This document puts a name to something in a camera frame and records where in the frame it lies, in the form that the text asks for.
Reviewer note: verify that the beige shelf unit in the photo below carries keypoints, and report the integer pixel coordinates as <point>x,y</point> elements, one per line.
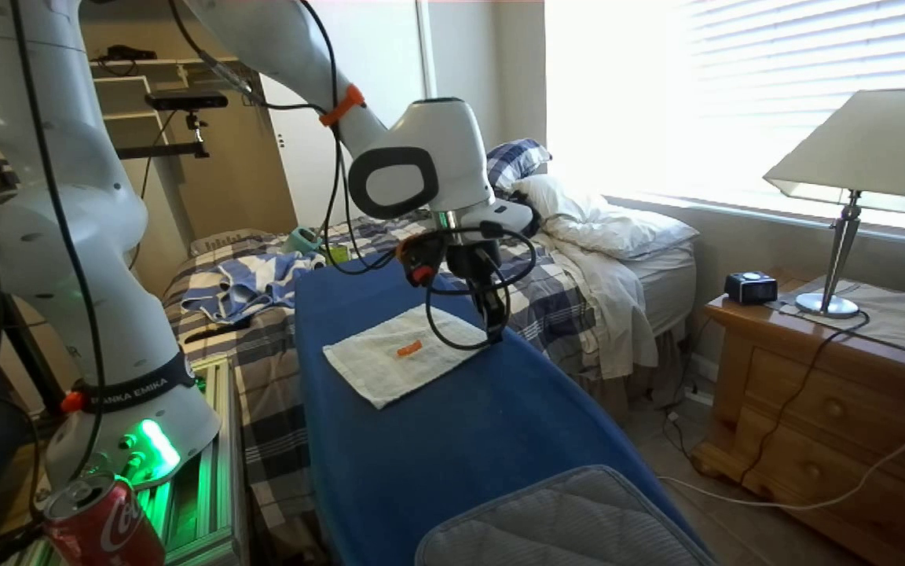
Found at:
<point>125,98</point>

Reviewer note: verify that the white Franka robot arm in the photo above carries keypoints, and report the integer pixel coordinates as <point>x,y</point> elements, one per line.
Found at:
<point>64,230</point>

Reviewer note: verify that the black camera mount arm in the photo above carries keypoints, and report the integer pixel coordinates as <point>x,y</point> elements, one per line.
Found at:
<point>175,103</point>

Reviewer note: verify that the wooden nightstand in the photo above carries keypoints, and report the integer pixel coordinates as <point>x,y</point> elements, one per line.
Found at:
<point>840,420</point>

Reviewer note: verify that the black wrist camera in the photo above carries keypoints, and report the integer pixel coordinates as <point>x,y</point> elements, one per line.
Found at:
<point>421,263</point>

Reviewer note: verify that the plaid pillow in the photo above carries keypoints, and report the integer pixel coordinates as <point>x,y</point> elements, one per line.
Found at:
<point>516,161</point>

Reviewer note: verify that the red cola can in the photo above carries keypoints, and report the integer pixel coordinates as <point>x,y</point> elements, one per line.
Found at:
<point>108,529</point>

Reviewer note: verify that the table lamp with cream shade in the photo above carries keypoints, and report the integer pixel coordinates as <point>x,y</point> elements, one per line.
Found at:
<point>872,141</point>

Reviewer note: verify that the blue white garment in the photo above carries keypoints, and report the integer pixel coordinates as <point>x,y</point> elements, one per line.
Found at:
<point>249,287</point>

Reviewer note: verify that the grey quilted iron rest pad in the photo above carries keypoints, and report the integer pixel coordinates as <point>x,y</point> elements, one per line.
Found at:
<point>565,524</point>

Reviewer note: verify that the white terry towel cloth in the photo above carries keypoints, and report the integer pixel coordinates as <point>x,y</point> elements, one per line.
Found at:
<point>393,363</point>

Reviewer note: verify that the bed with plaid bedspread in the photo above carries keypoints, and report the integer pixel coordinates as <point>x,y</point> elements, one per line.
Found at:
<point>556,303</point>

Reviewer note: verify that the papers on nightstand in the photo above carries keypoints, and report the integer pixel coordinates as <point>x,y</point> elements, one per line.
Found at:
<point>880,315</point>

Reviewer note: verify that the small black alarm clock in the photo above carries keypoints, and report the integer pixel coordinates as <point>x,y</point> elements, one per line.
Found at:
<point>752,287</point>

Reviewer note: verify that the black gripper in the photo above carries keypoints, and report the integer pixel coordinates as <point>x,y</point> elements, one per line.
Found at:
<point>473,260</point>

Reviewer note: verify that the white pillow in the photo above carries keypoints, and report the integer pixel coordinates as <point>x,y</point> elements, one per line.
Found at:
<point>612,223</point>

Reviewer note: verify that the blue ironing board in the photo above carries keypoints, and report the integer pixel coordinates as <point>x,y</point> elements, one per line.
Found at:
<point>440,449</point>

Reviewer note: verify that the white window blinds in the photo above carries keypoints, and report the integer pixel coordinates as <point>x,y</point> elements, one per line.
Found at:
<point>787,94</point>

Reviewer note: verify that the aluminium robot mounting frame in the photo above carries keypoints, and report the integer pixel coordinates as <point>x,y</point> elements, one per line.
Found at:
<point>206,481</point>

